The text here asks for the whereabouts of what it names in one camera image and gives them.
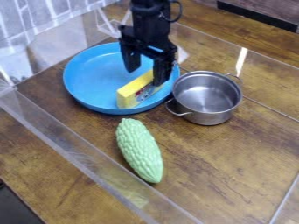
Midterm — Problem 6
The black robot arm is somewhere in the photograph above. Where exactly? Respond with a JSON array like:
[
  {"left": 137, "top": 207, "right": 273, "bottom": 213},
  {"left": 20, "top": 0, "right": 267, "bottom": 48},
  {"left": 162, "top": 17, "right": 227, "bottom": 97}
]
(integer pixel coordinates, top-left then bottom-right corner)
[{"left": 117, "top": 0, "right": 182, "bottom": 87}]

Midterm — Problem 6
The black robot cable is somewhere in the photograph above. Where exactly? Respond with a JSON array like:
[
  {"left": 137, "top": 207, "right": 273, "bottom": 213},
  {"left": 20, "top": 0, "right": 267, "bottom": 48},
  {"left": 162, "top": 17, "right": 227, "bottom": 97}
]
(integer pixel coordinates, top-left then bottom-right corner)
[{"left": 158, "top": 0, "right": 184, "bottom": 24}]

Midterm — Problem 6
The blue round tray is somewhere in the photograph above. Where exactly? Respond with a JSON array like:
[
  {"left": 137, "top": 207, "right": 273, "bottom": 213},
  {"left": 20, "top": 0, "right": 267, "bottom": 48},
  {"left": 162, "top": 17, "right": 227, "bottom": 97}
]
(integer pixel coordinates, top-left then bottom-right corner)
[{"left": 62, "top": 42, "right": 180, "bottom": 115}]

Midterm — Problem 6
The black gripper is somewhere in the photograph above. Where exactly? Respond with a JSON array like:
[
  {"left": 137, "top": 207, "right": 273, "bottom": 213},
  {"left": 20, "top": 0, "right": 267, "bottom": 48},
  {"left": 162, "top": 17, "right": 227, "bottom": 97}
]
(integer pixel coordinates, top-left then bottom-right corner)
[{"left": 118, "top": 24, "right": 177, "bottom": 87}]

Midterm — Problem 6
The clear acrylic enclosure wall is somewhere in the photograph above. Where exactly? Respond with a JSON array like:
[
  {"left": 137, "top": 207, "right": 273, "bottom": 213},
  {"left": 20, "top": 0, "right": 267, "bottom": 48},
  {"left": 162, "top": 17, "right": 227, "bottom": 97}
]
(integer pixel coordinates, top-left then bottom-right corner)
[{"left": 0, "top": 79, "right": 201, "bottom": 224}]

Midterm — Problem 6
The small steel pot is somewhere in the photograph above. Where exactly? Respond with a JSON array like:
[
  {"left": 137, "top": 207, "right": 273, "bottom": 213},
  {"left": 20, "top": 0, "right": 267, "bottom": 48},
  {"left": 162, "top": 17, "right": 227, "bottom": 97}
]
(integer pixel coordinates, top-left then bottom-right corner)
[{"left": 164, "top": 71, "right": 243, "bottom": 126}]

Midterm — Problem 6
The green bitter gourd toy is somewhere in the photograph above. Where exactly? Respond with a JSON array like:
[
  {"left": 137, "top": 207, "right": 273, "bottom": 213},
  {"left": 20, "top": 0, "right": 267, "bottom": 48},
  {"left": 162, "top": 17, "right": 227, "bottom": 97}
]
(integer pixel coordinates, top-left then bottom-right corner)
[{"left": 116, "top": 118, "right": 164, "bottom": 184}]

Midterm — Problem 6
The yellow butter brick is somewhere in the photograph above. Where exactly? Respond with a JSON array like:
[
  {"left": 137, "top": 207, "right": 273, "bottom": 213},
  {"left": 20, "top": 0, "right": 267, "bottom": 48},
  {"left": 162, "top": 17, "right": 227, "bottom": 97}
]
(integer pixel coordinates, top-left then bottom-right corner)
[{"left": 116, "top": 70, "right": 164, "bottom": 109}]

